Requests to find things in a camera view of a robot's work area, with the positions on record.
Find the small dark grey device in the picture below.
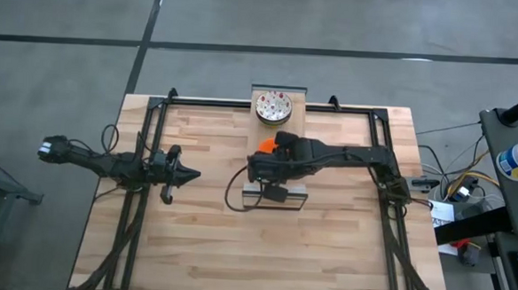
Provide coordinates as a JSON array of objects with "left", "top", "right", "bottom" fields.
[{"left": 458, "top": 242, "right": 482, "bottom": 269}]

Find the light wooden shelf riser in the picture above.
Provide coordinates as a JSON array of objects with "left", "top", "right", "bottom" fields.
[{"left": 240, "top": 83, "right": 315, "bottom": 212}]

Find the black flat beam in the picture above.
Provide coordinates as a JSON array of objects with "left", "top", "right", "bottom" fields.
[{"left": 432, "top": 201, "right": 515, "bottom": 250}]

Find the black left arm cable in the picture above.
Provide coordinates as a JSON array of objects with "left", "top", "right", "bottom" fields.
[{"left": 99, "top": 122, "right": 122, "bottom": 155}]

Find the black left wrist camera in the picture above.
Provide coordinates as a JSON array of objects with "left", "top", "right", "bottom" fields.
[{"left": 159, "top": 183, "right": 177, "bottom": 206}]

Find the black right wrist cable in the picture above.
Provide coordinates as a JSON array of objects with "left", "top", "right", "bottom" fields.
[{"left": 224, "top": 163, "right": 266, "bottom": 215}]

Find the grey metal floor stand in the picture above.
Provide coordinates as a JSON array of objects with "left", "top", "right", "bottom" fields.
[{"left": 0, "top": 147, "right": 46, "bottom": 290}]

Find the black aluminium table frame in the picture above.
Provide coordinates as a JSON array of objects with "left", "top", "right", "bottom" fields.
[{"left": 75, "top": 82, "right": 458, "bottom": 290}]

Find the yellow cable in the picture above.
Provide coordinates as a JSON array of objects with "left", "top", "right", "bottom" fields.
[{"left": 443, "top": 148, "right": 491, "bottom": 199}]

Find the small white blue box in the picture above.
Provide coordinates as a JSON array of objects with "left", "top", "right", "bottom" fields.
[{"left": 455, "top": 184, "right": 472, "bottom": 203}]

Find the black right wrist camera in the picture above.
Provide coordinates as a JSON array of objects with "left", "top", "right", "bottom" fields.
[{"left": 262, "top": 183, "right": 290, "bottom": 204}]

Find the orange plastic mini bowl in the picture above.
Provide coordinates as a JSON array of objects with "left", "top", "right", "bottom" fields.
[{"left": 257, "top": 136, "right": 279, "bottom": 156}]

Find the white paper sheet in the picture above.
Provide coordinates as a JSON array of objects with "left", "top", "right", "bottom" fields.
[{"left": 426, "top": 199, "right": 461, "bottom": 256}]

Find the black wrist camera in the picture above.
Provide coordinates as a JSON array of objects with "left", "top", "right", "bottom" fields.
[
  {"left": 159, "top": 183, "right": 177, "bottom": 206},
  {"left": 262, "top": 183, "right": 290, "bottom": 204}
]

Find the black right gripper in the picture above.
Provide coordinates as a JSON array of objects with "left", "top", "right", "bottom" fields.
[{"left": 245, "top": 129, "right": 308, "bottom": 187}]

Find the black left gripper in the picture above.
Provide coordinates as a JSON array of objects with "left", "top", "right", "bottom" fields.
[{"left": 148, "top": 142, "right": 204, "bottom": 190}]

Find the thin grey cable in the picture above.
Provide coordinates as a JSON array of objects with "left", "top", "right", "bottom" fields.
[{"left": 414, "top": 119, "right": 483, "bottom": 139}]

